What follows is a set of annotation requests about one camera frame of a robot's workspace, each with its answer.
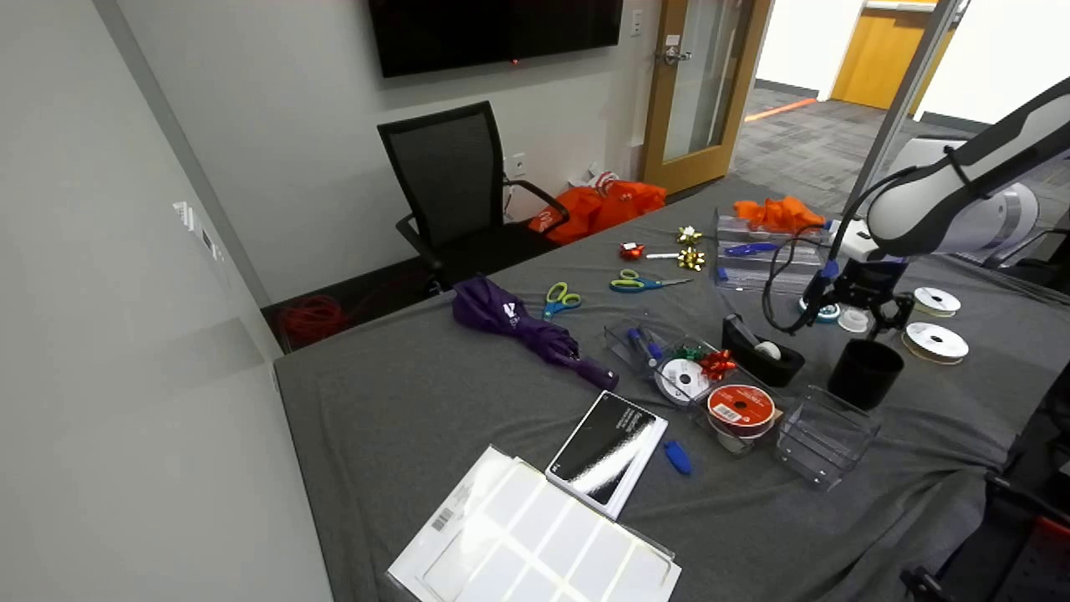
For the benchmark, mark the gray table cloth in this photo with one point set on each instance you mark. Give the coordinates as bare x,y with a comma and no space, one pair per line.
447,388

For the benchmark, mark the teal ribbon spool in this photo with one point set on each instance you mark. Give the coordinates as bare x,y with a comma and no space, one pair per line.
826,314

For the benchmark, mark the black wall television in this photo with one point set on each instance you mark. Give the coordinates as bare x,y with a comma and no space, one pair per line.
489,31

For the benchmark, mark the blue marker pen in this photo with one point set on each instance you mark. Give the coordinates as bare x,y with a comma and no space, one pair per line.
647,342

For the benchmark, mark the small green blue scissors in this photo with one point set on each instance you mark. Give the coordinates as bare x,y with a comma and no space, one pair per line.
559,298

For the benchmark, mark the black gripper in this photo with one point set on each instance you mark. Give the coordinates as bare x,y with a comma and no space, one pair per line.
864,287

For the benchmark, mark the gold gift bow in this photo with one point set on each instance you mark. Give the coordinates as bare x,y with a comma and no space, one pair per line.
693,264

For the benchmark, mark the large blue green scissors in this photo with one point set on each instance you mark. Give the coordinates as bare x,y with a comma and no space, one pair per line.
636,283

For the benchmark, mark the black cup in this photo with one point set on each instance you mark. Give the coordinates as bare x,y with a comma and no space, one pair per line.
869,376

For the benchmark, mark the red gift bow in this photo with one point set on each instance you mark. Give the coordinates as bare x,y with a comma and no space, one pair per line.
632,254

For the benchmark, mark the orange ribbon spool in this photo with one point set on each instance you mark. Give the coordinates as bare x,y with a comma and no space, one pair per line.
743,411

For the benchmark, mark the empty clear plastic box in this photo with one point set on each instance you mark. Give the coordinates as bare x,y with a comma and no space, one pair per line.
823,445

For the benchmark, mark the wooden frame glass door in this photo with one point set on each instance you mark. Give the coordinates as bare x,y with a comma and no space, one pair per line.
704,80

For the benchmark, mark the orange bag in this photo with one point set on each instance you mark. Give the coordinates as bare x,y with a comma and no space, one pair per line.
596,209

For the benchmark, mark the small red ribbon bow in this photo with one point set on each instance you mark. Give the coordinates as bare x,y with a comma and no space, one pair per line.
718,362

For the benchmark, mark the clear box of ribbons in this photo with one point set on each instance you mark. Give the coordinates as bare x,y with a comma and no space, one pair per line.
669,372

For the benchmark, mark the purple folded umbrella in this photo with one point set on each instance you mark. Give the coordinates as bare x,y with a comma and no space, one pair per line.
508,319

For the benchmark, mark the white marker pen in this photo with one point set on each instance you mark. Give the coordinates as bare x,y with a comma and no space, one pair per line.
665,255

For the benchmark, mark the clear acrylic tray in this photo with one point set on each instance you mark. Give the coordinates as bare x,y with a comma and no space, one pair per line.
772,271

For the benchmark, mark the gray metal stand pole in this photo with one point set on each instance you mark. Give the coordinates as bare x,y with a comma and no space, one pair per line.
907,102

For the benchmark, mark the white green ribbon spool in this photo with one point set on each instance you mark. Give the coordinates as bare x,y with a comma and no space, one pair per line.
683,378

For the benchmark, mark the white label sheet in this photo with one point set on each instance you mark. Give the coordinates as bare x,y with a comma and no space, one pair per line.
538,540

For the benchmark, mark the black tablet with white edge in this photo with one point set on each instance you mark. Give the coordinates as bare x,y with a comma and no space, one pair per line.
606,445

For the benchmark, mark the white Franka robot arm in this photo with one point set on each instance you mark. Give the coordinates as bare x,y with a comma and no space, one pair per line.
957,188

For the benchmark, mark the silver gift bow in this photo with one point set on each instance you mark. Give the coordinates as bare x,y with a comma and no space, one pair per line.
689,236

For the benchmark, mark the black mesh office chair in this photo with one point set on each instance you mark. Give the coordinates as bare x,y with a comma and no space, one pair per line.
447,178

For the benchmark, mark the black tape dispenser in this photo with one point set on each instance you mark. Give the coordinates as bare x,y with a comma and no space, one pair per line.
761,356

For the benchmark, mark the white wall thermostat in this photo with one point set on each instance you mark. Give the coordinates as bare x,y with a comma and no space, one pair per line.
186,216

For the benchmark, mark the small blue cap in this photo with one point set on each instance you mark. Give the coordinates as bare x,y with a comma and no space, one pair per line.
678,455

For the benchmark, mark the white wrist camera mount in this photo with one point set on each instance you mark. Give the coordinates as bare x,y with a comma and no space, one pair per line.
853,243

